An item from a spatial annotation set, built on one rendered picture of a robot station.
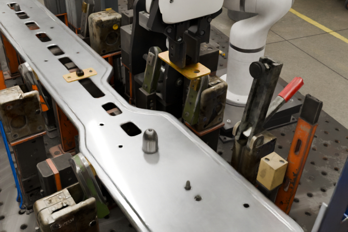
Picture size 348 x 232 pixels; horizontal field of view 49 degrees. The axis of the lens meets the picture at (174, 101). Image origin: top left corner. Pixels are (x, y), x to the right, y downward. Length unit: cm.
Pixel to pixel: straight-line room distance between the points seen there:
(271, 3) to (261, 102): 54
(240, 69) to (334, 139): 40
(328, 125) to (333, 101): 152
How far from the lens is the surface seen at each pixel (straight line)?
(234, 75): 131
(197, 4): 50
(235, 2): 119
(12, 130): 93
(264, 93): 67
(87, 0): 122
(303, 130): 65
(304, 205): 114
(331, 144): 138
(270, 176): 69
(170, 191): 69
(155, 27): 49
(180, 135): 81
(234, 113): 129
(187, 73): 53
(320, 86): 312
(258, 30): 121
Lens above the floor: 152
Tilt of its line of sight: 35 degrees down
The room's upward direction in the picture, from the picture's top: 3 degrees clockwise
